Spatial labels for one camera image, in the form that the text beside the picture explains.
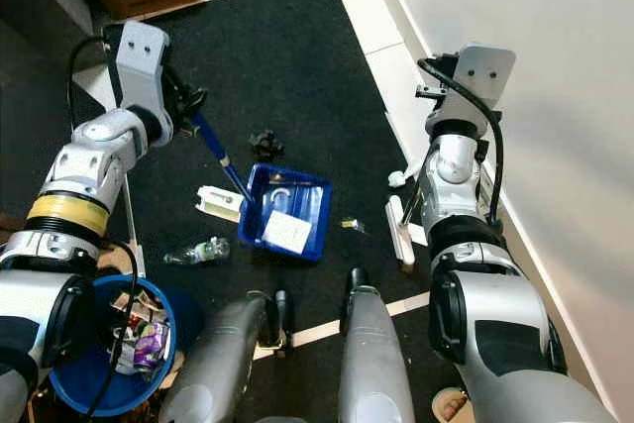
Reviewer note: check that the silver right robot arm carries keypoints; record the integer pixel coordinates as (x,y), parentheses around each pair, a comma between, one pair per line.
(456,170)

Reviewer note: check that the small black knobby object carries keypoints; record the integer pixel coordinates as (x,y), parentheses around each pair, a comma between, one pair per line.
(267,144)

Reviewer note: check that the clear plastic bottle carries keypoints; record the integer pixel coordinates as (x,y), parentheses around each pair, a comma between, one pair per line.
(203,250)

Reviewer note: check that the white paper sheet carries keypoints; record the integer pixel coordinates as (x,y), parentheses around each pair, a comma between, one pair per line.
(287,232)

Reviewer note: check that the purple drink can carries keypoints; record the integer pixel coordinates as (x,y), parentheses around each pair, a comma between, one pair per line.
(149,344)

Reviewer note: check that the grey left robot leg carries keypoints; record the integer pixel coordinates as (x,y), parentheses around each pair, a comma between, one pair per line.
(218,364)

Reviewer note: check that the round blue trash bin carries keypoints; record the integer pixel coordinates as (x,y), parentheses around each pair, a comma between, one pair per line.
(119,398)

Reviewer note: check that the beige slipper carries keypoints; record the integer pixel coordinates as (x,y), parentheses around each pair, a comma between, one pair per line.
(453,406)

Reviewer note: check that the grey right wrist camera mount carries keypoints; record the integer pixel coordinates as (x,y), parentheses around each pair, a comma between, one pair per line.
(485,76)

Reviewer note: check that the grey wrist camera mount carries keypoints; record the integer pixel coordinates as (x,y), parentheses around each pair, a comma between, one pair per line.
(485,76)
(141,61)

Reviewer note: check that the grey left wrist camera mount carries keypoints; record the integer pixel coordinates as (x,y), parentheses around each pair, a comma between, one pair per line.
(141,61)

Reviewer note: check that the white rectangular plastic bracket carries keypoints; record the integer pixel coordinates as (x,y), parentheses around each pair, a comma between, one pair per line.
(220,203)

